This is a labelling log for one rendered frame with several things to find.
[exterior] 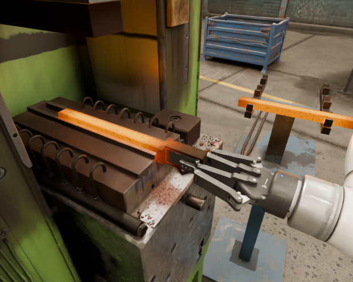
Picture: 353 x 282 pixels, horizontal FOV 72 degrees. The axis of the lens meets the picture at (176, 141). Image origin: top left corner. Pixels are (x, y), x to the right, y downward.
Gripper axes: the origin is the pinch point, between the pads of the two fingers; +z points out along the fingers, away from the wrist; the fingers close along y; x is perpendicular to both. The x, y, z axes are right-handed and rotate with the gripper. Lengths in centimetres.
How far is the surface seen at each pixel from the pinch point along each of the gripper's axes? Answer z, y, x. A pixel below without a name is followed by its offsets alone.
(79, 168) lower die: 17.2, -11.5, -2.2
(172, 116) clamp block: 12.5, 16.4, -2.2
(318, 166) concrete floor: -44, 156, -99
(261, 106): -6.7, 36.0, -2.3
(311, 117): -20.4, 36.9, -2.6
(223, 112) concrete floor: 58, 205, -101
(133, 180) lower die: 5.9, -8.9, -2.0
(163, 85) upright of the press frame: 19.7, 22.9, 2.6
